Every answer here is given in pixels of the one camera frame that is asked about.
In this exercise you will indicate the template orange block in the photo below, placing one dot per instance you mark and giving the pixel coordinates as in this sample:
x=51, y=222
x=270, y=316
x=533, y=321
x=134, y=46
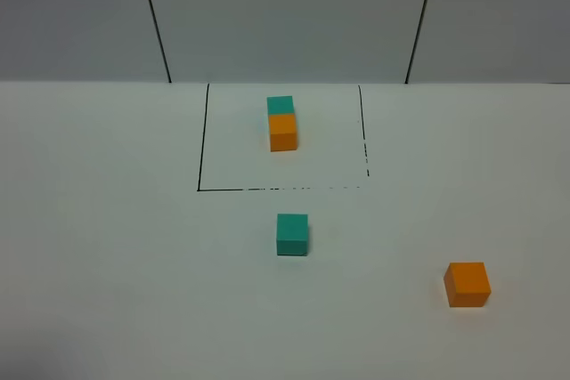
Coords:
x=283, y=132

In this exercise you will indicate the template teal block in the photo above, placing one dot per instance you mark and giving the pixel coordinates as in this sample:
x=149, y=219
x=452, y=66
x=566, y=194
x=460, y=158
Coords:
x=280, y=105

